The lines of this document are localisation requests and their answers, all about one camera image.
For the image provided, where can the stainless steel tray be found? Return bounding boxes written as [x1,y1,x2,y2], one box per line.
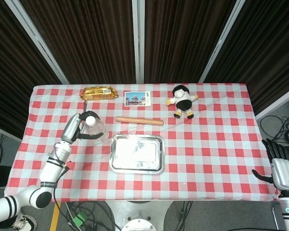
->
[109,134,166,175]

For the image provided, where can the grey metal rod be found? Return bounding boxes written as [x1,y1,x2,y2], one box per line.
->
[272,208,280,231]

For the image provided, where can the silver partition post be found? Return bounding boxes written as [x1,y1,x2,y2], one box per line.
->
[198,0,246,84]
[131,0,145,84]
[4,0,70,85]

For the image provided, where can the dark brown curtain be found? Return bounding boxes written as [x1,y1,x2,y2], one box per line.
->
[144,0,238,84]
[203,0,289,114]
[0,0,63,139]
[19,0,137,85]

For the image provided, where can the green plastic connector box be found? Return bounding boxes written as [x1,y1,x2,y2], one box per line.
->
[72,212,89,227]

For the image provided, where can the transparent plastic bottle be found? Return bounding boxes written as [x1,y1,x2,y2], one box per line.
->
[83,115,109,142]

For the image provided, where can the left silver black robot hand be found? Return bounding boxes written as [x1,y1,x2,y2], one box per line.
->
[60,110,105,145]

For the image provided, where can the wooden rolling pin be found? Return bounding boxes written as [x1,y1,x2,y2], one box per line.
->
[116,116,164,126]

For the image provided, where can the golden biscuit packet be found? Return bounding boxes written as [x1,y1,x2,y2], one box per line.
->
[80,87,118,101]

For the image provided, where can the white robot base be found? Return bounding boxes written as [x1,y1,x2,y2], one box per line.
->
[105,200,174,231]

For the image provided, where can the black white sneaker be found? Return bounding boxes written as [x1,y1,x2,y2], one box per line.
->
[11,215,38,231]

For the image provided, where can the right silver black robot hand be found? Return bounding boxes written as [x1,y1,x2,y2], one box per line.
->
[251,138,289,192]

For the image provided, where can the black white plush doll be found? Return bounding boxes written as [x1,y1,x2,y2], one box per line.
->
[165,84,199,119]

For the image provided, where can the yellow floor tape strip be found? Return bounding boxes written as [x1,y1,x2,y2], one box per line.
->
[49,201,62,231]

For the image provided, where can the floor cable tangle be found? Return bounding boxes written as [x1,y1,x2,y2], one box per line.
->
[62,201,122,231]

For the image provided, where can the black cable bundle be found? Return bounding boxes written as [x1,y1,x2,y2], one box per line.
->
[260,113,289,145]

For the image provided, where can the picture postcard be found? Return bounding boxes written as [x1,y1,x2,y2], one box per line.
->
[124,91,152,107]

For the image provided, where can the red white checkered tablecloth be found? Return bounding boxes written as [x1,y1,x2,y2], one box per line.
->
[3,83,280,202]

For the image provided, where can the thin metal rod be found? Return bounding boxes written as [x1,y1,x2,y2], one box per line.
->
[81,101,89,133]

